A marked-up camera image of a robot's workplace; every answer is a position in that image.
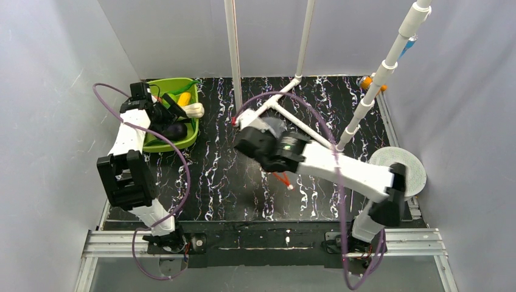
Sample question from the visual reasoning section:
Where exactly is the toy bok choy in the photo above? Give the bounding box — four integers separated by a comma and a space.
182, 103, 204, 119

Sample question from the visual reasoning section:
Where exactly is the clear zip bag orange zipper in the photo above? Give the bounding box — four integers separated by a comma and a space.
257, 117, 295, 191

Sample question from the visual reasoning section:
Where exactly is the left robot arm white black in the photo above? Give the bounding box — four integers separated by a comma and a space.
97, 82, 187, 253

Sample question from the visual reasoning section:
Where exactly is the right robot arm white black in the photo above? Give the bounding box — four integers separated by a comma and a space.
234, 127, 406, 252

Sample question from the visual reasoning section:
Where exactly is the toy yellow corn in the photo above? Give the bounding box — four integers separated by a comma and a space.
177, 91, 192, 107

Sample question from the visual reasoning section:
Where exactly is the toy purple eggplant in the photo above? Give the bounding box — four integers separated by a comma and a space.
162, 122, 188, 142

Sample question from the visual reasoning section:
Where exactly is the toy green chili pepper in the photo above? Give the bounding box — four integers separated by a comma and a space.
163, 79, 200, 95

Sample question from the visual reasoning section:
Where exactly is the green plastic basin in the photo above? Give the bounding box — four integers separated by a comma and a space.
143, 77, 200, 153

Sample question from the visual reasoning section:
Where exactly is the black marble pattern mat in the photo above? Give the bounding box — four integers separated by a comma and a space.
144, 76, 390, 221

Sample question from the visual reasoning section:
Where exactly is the orange clamp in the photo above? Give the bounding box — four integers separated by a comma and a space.
357, 75, 388, 92

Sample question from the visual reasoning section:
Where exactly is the white filament spool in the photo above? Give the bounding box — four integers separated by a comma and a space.
368, 146, 427, 201

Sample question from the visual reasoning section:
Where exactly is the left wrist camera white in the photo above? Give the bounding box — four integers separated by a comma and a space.
129, 82, 153, 103

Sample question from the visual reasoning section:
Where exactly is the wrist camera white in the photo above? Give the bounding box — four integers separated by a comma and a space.
129, 82, 153, 103
234, 109, 270, 131

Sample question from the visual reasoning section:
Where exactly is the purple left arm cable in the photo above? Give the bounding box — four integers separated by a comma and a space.
92, 83, 192, 281

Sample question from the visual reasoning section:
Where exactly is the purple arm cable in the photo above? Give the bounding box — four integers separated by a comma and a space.
92, 83, 192, 281
232, 91, 387, 291

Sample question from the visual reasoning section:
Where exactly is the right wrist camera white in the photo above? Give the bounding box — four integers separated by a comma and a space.
234, 109, 270, 131

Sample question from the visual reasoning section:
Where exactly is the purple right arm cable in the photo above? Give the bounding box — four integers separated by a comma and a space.
232, 91, 387, 291

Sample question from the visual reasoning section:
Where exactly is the yellow handle screwdriver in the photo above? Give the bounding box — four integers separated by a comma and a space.
349, 190, 354, 212

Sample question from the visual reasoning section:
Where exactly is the white PVC pipe frame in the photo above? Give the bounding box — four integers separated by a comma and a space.
223, 0, 433, 152

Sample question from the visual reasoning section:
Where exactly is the aluminium rail frame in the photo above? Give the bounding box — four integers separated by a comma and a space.
74, 90, 459, 292

